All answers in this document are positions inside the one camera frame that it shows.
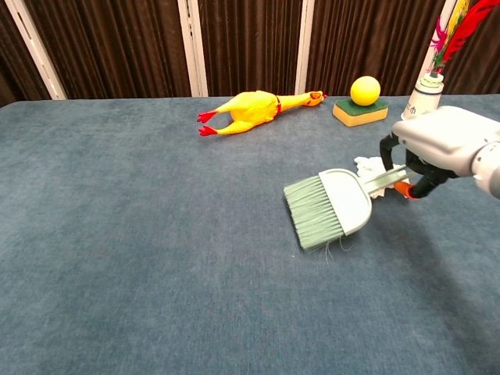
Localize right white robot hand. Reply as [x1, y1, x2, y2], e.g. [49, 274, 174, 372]
[379, 105, 500, 201]

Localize white paper scrap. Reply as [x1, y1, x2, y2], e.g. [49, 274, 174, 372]
[353, 155, 412, 198]

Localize yellow ball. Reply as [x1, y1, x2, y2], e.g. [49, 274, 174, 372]
[349, 75, 382, 108]

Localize white ceramic vase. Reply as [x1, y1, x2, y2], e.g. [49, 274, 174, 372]
[400, 73, 445, 122]

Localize dark brown pleated curtain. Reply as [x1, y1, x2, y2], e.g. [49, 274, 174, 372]
[439, 0, 500, 95]
[196, 0, 305, 98]
[305, 0, 447, 97]
[0, 0, 52, 109]
[22, 0, 193, 100]

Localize green and yellow sponge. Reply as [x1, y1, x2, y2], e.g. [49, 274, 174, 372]
[332, 97, 390, 128]

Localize colourful feather bunch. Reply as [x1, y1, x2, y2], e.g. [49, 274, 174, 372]
[428, 0, 500, 77]

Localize yellow rubber chicken toy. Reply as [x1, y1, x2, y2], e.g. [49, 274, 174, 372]
[197, 89, 329, 138]

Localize blue felt table cover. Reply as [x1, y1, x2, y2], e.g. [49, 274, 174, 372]
[0, 93, 500, 375]

